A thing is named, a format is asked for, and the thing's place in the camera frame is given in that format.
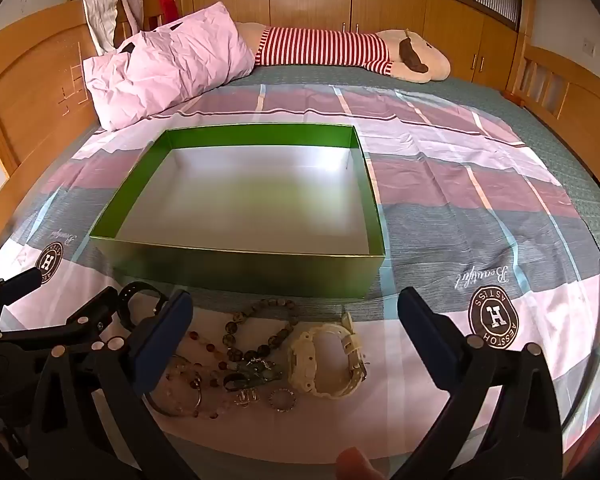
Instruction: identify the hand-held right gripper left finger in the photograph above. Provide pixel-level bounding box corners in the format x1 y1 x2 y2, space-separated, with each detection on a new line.
22 290 201 480

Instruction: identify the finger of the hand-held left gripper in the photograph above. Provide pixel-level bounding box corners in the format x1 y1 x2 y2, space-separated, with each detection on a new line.
0 287 118 346
0 267 43 306

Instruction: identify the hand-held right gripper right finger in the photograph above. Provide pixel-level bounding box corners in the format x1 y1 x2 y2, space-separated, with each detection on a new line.
387 287 563 480

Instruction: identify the black wrist band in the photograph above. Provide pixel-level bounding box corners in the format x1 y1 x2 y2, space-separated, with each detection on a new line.
117 282 171 332

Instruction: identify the brown bead bracelet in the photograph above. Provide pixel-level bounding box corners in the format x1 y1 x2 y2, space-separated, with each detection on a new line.
223 299 299 362

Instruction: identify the gold chain link bracelet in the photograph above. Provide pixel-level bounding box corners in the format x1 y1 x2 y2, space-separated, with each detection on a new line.
224 357 283 392

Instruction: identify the green cardboard box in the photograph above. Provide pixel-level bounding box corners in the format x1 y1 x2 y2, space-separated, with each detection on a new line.
89 124 387 300

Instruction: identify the cream white wristwatch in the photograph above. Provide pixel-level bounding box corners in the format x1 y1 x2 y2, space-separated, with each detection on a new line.
286 311 369 401

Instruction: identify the person's right hand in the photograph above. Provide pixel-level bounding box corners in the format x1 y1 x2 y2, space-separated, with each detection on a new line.
335 447 383 480

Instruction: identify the thin metal bangle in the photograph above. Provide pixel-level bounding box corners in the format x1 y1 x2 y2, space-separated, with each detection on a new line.
145 355 204 417

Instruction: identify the plaid printed bedsheet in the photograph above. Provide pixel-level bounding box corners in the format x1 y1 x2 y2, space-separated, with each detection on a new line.
0 82 600 463

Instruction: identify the wooden headboard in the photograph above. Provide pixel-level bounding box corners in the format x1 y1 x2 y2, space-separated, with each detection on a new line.
0 0 182 243

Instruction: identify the pink pillow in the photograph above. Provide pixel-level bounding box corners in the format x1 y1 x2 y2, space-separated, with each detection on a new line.
82 2 256 131

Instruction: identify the white hanging cloth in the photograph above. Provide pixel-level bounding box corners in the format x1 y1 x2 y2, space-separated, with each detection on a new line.
82 0 119 56

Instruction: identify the wooden footboard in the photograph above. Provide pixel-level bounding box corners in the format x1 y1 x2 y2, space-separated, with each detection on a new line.
502 40 600 206

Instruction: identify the pink hanging cloth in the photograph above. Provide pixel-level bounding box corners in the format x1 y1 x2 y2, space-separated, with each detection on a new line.
117 0 147 32

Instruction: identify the striped plush toy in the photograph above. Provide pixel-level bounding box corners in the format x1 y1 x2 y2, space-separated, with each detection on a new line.
236 22 451 84

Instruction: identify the red amber bead bracelet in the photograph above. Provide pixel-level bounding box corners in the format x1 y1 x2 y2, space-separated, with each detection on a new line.
185 330 231 418

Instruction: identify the silver ring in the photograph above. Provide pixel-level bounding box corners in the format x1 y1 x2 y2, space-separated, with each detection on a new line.
268 388 296 413

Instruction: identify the wooden wall cabinet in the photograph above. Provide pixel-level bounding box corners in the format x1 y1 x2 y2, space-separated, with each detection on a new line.
180 0 522 92

